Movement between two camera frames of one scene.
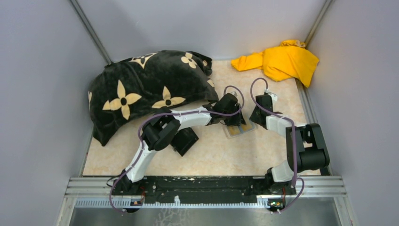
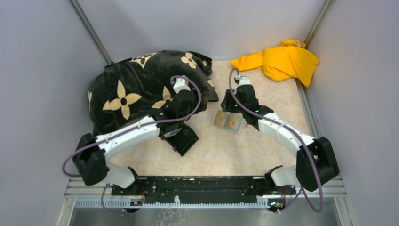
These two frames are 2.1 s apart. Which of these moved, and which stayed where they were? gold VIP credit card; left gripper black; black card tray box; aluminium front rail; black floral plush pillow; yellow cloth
Moved: left gripper black; gold VIP credit card
Stayed: black floral plush pillow; yellow cloth; black card tray box; aluminium front rail
